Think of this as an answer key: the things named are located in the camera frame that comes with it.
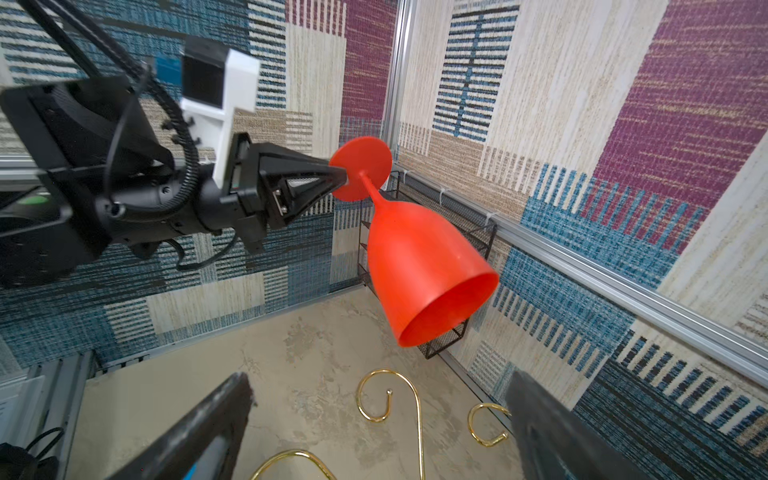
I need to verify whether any wooden rack base with gold wire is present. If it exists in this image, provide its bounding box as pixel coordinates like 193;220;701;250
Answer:
250;368;511;480

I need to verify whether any black wire shelf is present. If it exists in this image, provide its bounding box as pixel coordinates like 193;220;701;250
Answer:
356;170;499;360

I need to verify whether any red wine glass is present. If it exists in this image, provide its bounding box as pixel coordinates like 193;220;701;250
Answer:
328;136;500;349

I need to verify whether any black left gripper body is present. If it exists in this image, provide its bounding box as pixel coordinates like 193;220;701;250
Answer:
222;132;286;254

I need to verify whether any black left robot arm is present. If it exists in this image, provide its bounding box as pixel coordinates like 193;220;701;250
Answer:
1;1;348;288

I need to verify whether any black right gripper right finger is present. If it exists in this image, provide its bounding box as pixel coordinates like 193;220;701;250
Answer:
505;370;647;479

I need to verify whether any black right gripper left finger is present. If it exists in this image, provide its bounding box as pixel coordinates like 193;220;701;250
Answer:
111;372;253;479

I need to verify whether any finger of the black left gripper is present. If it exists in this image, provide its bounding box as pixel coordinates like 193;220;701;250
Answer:
265;176;347;230
248;142;348;183

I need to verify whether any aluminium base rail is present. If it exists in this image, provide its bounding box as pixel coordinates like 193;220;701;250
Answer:
1;351;96;479

